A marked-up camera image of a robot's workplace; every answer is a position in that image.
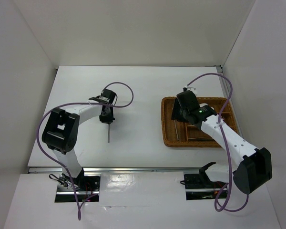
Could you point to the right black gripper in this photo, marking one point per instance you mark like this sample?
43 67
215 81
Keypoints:
175 114

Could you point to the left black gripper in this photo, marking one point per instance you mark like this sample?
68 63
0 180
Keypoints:
109 119

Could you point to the silver chopstick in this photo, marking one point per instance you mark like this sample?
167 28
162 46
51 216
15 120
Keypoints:
176 130
108 133

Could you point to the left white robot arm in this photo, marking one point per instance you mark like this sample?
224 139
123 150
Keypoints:
61 131

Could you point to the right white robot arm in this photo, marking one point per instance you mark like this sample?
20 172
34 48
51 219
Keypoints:
254 165

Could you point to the wicker cutlery tray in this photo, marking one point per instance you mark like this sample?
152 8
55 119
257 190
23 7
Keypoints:
185 130

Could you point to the aluminium rail right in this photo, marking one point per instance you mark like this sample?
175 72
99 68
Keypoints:
226 91

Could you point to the aluminium rail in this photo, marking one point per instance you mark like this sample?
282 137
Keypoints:
226 91
99 170

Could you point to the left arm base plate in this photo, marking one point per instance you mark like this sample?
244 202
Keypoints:
89 192

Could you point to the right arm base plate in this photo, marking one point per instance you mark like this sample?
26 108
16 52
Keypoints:
198 188

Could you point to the aluminium rail front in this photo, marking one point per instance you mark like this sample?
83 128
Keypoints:
99 170

